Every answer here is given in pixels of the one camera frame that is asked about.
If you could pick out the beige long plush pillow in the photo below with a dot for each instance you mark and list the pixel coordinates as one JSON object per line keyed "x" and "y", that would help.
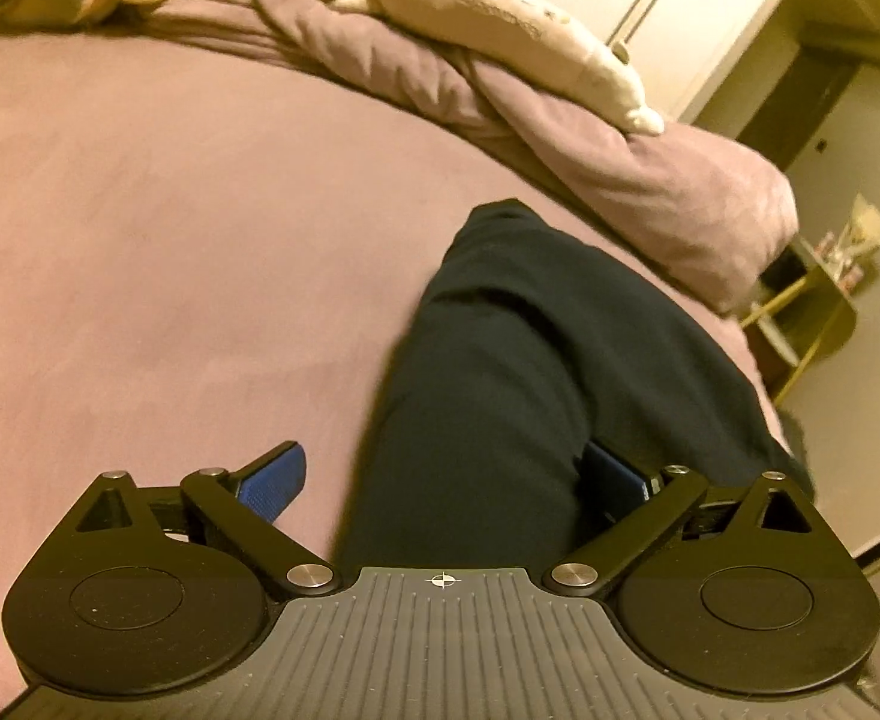
{"x": 485, "y": 15}

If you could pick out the dark doorway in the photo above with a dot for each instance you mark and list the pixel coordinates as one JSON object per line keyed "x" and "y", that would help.
{"x": 807, "y": 105}

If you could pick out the white wardrobe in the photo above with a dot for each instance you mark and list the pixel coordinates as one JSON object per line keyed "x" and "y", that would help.
{"x": 709, "y": 0}

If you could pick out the yellow side table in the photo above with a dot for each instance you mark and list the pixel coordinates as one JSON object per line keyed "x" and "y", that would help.
{"x": 814, "y": 315}

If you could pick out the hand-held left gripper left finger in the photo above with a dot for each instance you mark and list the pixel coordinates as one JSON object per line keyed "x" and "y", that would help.
{"x": 275, "y": 476}

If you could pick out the purple duvet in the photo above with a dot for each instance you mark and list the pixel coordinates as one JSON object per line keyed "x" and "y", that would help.
{"x": 605, "y": 165}

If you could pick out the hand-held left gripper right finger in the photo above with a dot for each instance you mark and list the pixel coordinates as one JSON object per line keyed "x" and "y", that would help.
{"x": 620, "y": 480}

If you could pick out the dark navy garment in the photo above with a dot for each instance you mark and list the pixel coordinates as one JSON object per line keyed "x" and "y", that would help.
{"x": 500, "y": 360}

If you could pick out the bed with purple sheet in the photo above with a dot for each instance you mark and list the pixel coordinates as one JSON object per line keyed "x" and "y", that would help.
{"x": 147, "y": 240}

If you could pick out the pale bag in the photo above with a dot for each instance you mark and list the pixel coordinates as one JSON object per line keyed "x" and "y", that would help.
{"x": 867, "y": 229}

